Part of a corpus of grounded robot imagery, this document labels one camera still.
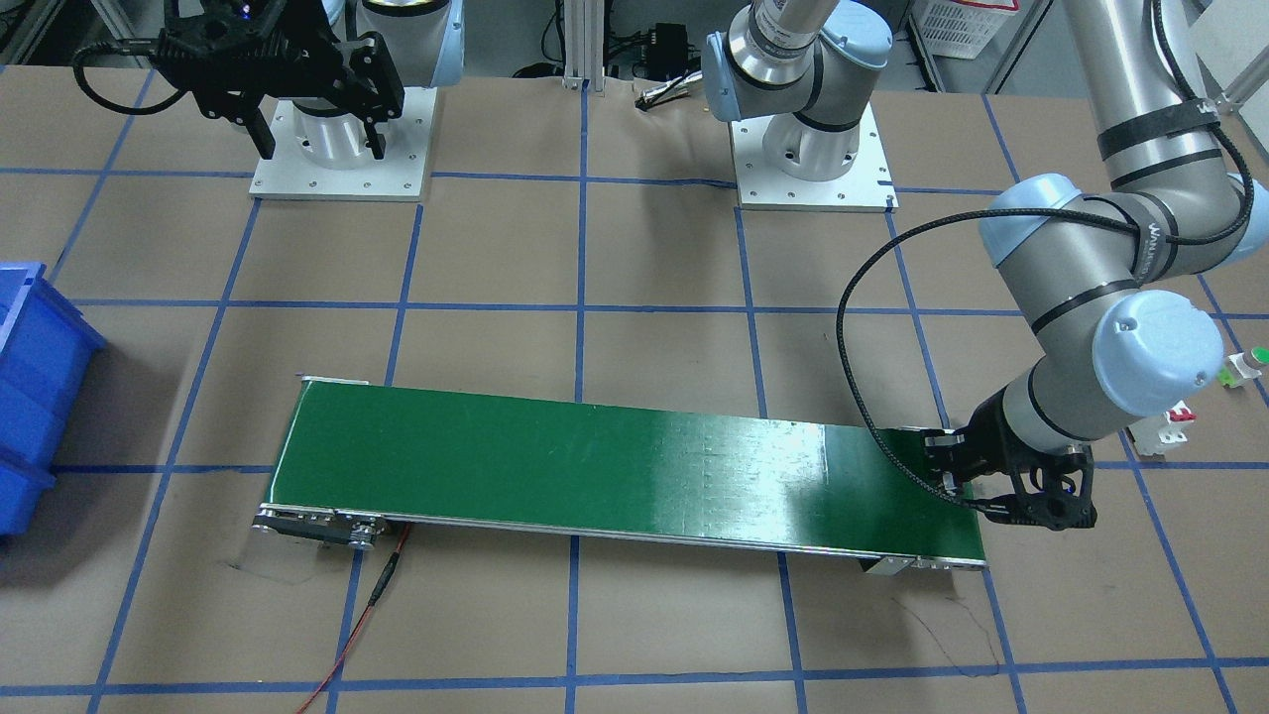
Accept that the white red circuit breaker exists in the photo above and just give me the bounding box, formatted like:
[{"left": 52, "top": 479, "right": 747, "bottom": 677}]
[{"left": 1128, "top": 401, "right": 1198, "bottom": 457}]

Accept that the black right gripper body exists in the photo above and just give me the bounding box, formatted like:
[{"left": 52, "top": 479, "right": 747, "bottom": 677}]
[{"left": 151, "top": 1, "right": 404, "bottom": 122}]

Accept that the green conveyor belt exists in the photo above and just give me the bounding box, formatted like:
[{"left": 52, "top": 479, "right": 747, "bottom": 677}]
[{"left": 254, "top": 378, "right": 986, "bottom": 572}]

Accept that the green push button switch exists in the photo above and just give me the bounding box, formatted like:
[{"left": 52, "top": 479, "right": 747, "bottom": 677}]
[{"left": 1217, "top": 347, "right": 1268, "bottom": 389}]

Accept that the red black wire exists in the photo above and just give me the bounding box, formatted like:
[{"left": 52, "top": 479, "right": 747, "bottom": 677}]
[{"left": 294, "top": 524, "right": 415, "bottom": 714}]

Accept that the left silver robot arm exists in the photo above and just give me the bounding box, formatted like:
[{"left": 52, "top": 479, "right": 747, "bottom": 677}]
[{"left": 700, "top": 1, "right": 1266, "bottom": 531}]

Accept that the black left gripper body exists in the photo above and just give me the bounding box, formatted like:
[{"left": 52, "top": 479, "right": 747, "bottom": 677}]
[{"left": 924, "top": 392, "right": 1096, "bottom": 530}]

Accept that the aluminium frame post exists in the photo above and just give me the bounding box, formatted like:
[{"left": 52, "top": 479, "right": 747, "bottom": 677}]
[{"left": 562, "top": 0, "right": 607, "bottom": 94}]

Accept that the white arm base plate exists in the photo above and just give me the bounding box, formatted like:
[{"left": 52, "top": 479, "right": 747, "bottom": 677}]
[
  {"left": 249, "top": 88, "right": 439, "bottom": 202},
  {"left": 730, "top": 104, "right": 900, "bottom": 212}
]

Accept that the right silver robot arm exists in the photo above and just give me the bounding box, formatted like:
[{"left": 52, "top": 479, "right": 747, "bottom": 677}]
[{"left": 151, "top": 1, "right": 464, "bottom": 160}]

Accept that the blue plastic bin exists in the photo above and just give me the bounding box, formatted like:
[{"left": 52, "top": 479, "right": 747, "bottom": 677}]
[{"left": 1, "top": 263, "right": 107, "bottom": 536}]

